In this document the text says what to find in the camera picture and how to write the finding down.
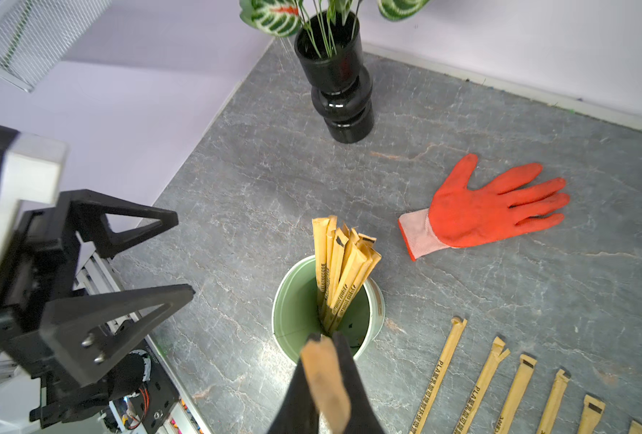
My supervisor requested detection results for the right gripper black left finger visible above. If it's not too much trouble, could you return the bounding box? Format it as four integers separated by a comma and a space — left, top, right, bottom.
268, 334, 321, 434

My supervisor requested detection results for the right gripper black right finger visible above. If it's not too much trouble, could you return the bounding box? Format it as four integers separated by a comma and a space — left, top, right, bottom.
332, 332, 384, 434

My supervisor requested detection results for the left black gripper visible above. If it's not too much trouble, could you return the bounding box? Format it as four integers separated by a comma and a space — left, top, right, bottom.
0, 189, 194, 387

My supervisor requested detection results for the brown paper straw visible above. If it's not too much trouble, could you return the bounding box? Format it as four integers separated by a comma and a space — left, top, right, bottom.
536, 369, 571, 434
577, 394, 606, 434
300, 336, 352, 433
452, 336, 510, 434
493, 354, 537, 434
628, 420, 642, 434
409, 316, 468, 434

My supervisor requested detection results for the mint green storage cup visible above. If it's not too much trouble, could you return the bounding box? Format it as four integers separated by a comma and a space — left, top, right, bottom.
271, 254, 387, 365

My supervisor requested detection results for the bundle of brown paper straws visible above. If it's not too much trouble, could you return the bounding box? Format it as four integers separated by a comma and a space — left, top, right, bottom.
312, 215, 382, 336

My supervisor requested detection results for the red hand-shaped scraper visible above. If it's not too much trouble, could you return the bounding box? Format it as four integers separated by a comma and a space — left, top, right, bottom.
398, 154, 570, 261

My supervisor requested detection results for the white mesh basket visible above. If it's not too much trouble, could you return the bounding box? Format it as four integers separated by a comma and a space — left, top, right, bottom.
0, 0, 111, 92

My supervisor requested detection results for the green artificial plant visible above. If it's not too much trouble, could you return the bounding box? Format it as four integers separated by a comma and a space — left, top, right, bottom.
238, 0, 431, 60

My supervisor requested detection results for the black plant pot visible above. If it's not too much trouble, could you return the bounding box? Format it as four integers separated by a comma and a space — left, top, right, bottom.
294, 12, 375, 144

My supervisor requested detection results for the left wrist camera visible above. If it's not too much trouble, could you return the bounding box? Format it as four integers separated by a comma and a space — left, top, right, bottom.
0, 126, 69, 265

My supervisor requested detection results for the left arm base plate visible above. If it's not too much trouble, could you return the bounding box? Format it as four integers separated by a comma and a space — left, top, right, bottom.
30, 341, 180, 433

